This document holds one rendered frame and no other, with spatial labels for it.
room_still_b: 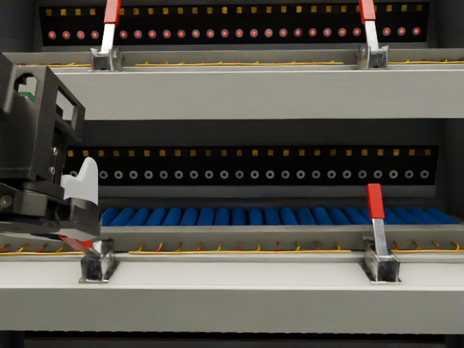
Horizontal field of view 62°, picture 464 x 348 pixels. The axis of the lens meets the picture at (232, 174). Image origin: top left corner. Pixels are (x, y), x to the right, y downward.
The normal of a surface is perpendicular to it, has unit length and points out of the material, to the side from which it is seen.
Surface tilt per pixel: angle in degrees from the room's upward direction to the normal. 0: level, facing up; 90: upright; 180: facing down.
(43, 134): 90
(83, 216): 88
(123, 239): 111
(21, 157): 81
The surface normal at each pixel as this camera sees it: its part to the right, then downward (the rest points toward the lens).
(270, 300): -0.03, 0.24
